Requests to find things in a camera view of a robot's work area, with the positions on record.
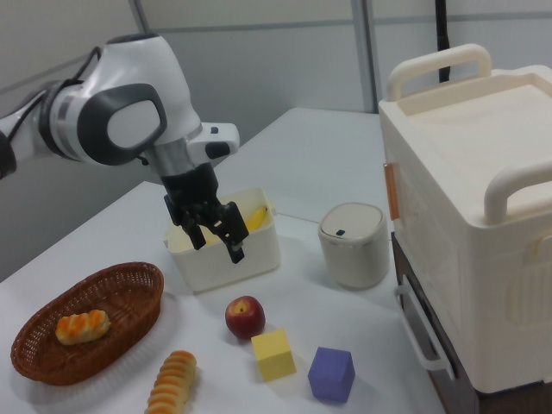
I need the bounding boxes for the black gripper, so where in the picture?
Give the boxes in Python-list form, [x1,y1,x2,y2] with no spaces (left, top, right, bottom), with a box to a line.
[160,162,251,265]

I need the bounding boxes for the long striped bread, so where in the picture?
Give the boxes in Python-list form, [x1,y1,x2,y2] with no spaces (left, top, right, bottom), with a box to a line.
[143,349,199,414]

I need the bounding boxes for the brown wicker basket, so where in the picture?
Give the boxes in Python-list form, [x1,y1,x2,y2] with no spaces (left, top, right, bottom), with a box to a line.
[9,260,166,387]

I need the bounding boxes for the short striped bread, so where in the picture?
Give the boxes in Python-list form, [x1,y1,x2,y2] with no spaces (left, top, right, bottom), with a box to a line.
[54,308,112,347]

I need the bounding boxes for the yellow banana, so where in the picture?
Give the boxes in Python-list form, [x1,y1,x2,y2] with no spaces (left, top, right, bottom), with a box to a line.
[201,205,270,248]

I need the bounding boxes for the white plastic bin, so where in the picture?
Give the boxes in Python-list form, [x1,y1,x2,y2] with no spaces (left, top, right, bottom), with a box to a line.
[165,186,282,296]

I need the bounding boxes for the red apple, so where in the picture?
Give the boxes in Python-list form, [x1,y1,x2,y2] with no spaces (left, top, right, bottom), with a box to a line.
[223,295,267,341]

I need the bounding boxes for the yellow cube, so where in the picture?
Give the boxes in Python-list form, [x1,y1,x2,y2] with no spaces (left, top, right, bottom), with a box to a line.
[250,328,298,384]

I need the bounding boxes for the small cream trash can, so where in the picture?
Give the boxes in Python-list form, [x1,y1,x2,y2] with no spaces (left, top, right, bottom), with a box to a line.
[317,202,392,291]

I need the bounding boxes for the purple cube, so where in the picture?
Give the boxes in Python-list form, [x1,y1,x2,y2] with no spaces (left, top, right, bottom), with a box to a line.
[306,346,357,405]

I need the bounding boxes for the large cream storage box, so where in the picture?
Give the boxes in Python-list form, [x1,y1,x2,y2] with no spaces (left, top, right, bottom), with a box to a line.
[377,42,552,396]

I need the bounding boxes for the black stand pole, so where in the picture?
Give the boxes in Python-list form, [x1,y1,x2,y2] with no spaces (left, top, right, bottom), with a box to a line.
[433,0,454,84]

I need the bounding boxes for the copper bar handle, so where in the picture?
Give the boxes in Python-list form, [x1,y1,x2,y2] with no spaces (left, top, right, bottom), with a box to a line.
[383,161,400,221]

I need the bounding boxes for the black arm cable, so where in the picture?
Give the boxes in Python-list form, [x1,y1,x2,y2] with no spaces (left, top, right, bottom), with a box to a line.
[0,44,104,146]

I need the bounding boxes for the white wire handle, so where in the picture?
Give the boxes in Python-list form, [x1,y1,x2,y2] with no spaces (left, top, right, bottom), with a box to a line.
[394,273,458,381]

